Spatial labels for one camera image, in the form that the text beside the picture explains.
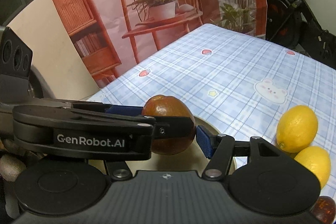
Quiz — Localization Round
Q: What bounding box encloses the yellow lemon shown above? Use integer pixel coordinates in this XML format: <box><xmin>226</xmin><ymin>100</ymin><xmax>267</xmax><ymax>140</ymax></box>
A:
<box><xmin>294</xmin><ymin>146</ymin><xmax>331</xmax><ymax>189</ymax></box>
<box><xmin>276</xmin><ymin>105</ymin><xmax>318</xmax><ymax>153</ymax></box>

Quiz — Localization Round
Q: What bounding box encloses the black exercise bike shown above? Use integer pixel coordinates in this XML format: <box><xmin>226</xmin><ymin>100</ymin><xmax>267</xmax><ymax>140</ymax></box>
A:
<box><xmin>265</xmin><ymin>0</ymin><xmax>335</xmax><ymax>69</ymax></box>

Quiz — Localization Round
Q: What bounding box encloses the cream round plate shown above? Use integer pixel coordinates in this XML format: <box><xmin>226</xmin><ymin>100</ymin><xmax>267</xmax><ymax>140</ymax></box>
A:
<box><xmin>88</xmin><ymin>116</ymin><xmax>236</xmax><ymax>176</ymax></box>

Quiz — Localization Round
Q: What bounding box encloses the blue plaid tablecloth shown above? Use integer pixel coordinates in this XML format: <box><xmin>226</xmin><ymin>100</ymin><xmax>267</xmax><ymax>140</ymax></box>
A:
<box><xmin>86</xmin><ymin>23</ymin><xmax>336</xmax><ymax>201</ymax></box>

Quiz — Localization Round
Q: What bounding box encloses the red apple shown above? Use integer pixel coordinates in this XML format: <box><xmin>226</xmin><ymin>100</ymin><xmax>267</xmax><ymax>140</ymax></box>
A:
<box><xmin>141</xmin><ymin>94</ymin><xmax>196</xmax><ymax>155</ymax></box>

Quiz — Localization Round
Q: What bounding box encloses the gloved left hand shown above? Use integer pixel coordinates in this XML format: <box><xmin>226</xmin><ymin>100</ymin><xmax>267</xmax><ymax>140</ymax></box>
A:
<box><xmin>1</xmin><ymin>139</ymin><xmax>26</xmax><ymax>182</ymax></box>

